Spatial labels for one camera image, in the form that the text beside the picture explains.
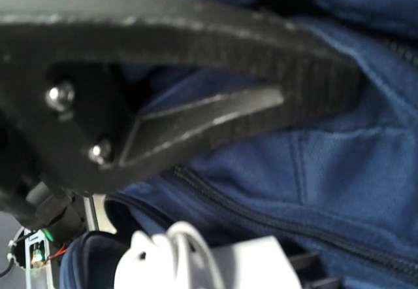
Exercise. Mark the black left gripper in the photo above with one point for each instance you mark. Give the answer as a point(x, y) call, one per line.
point(27, 193)

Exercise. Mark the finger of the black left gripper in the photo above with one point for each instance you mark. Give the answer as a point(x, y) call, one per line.
point(109, 92)

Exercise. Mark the white charger with cable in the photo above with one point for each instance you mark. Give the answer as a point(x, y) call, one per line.
point(181, 258)

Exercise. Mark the navy blue backpack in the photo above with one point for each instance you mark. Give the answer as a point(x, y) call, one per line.
point(341, 190)

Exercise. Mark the metal front rail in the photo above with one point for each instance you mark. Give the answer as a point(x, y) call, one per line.
point(25, 256)

